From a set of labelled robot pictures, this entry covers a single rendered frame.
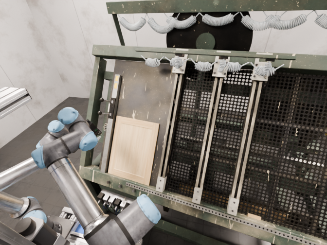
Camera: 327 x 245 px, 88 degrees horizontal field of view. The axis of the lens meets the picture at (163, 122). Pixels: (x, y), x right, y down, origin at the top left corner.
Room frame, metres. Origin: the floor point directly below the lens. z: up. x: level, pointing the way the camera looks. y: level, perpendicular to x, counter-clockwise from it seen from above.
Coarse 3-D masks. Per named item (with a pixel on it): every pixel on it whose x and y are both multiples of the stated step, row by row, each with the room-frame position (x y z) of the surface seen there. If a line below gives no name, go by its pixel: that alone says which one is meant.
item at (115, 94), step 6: (114, 78) 1.53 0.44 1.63; (120, 78) 1.53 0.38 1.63; (114, 84) 1.50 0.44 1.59; (120, 84) 1.51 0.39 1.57; (114, 90) 1.46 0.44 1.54; (114, 96) 1.42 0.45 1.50; (114, 108) 1.35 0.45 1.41; (114, 114) 1.33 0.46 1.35; (108, 120) 1.30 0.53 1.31; (114, 120) 1.31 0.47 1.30; (108, 126) 1.27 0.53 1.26; (108, 132) 1.23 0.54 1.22; (108, 138) 1.20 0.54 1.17; (108, 144) 1.16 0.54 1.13; (108, 150) 1.13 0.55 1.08; (108, 156) 1.10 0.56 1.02; (102, 162) 1.07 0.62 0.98; (108, 162) 1.08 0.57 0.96; (102, 168) 1.03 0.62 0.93
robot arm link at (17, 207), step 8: (0, 192) 0.51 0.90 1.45; (0, 200) 0.48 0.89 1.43; (8, 200) 0.50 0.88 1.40; (16, 200) 0.52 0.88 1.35; (24, 200) 0.55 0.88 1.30; (32, 200) 0.57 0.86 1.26; (0, 208) 0.46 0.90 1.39; (8, 208) 0.47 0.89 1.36; (16, 208) 0.49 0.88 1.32; (24, 208) 0.50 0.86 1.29; (32, 208) 0.52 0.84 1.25; (40, 208) 0.53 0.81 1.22; (16, 216) 0.47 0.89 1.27
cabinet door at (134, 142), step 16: (128, 128) 1.22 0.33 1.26; (144, 128) 1.17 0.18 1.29; (112, 144) 1.16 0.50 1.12; (128, 144) 1.12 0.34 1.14; (144, 144) 1.08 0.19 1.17; (112, 160) 1.07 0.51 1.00; (128, 160) 1.03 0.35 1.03; (144, 160) 0.99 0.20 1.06; (128, 176) 0.94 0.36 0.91; (144, 176) 0.90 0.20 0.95
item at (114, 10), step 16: (128, 0) 2.03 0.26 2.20; (144, 0) 1.89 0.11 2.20; (160, 0) 1.83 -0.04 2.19; (176, 0) 1.78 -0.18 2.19; (192, 0) 1.72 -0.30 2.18; (208, 0) 1.67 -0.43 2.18; (224, 0) 1.63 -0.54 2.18; (240, 0) 1.58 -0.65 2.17; (256, 0) 1.54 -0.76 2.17; (272, 0) 1.50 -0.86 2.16; (288, 0) 1.46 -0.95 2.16; (304, 0) 1.42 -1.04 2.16; (320, 0) 1.39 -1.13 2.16; (112, 16) 2.08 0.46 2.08
